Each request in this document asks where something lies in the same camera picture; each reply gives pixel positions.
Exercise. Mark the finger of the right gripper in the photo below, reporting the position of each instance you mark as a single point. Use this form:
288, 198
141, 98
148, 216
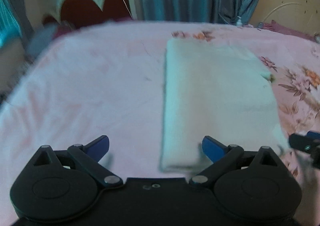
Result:
304, 143

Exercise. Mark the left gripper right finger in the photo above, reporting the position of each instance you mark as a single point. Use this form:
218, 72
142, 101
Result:
224, 158

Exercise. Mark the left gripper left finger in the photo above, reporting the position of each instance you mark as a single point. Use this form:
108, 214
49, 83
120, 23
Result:
86, 158

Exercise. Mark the cream knitted sweater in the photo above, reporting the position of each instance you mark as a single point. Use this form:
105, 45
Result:
220, 91

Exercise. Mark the pink floral bed sheet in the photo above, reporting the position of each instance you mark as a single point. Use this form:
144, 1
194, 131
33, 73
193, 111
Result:
109, 80

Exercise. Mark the magenta pillow right bed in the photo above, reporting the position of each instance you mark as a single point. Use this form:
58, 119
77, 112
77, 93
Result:
276, 27

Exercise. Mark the blue grey pillow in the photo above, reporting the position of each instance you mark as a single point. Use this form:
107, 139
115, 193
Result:
44, 36

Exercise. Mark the white pump bottle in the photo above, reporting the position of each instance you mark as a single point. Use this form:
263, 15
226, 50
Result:
239, 22

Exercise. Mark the cream round headboard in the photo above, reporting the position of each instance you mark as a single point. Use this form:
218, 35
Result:
299, 15

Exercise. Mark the red heart-shaped headboard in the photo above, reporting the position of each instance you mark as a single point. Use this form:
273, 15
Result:
83, 13

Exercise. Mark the window with teal curtain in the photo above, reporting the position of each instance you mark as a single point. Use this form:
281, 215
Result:
9, 26

